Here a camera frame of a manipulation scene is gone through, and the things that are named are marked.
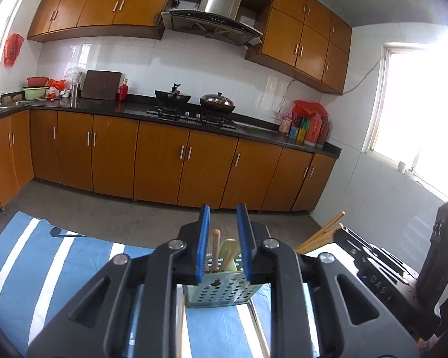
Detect thick round wooden stick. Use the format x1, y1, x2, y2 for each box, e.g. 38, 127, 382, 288
209, 229, 222, 274

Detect wooden lower kitchen cabinets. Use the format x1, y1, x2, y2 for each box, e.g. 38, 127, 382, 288
0, 109, 337, 213

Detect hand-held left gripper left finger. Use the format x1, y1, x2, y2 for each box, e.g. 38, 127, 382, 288
27, 204, 211, 358

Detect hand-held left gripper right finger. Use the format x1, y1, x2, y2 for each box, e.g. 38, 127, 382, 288
237, 203, 421, 358

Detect side kitchen window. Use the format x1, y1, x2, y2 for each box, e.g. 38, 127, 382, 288
0, 0, 34, 90

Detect wok with lid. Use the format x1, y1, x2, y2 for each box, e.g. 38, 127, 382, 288
200, 91, 237, 114

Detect steel range hood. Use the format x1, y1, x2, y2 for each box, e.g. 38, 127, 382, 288
161, 0, 264, 47

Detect green perforated utensil holder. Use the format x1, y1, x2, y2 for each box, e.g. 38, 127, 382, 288
183, 239, 265, 309

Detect red bag hanging on wall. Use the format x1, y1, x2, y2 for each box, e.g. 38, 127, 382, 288
4, 33, 25, 68

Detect steel sink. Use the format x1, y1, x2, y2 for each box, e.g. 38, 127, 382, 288
0, 101, 30, 114

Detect white wall cable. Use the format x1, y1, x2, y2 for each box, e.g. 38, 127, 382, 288
280, 58, 383, 114

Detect colourful seasoning boxes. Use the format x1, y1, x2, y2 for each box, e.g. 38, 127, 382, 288
290, 117, 310, 145

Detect pale green basin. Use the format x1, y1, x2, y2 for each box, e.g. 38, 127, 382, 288
22, 87, 48, 101

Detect wooden upper kitchen cabinets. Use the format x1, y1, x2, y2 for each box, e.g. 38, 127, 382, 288
27, 0, 353, 95

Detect black kitchen countertop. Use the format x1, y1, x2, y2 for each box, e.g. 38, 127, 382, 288
0, 95, 342, 157

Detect gas stove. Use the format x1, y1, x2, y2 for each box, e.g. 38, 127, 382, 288
146, 106, 237, 129

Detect wooden kitchen cabinets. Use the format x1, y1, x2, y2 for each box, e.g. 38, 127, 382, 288
0, 109, 337, 213
27, 0, 353, 95

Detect black wok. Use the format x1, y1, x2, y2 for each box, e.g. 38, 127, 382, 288
155, 82, 192, 110

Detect wooden chopstick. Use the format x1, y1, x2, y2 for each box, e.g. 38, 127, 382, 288
310, 211, 346, 243
249, 301, 271, 349
296, 224, 343, 254

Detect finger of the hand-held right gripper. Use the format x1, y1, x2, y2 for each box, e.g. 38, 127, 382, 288
332, 227, 422, 288

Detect dark wooden cutting board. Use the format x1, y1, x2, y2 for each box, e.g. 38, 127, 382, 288
81, 70, 122, 101

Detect white plastic bag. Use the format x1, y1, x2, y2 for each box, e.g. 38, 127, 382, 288
65, 66, 86, 84

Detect blue striped tablecloth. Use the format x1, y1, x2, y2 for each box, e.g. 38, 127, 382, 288
0, 211, 359, 358

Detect bright kitchen window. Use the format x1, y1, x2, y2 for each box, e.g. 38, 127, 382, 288
360, 32, 448, 209

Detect large red plastic bag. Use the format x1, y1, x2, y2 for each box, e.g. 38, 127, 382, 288
293, 101, 328, 118

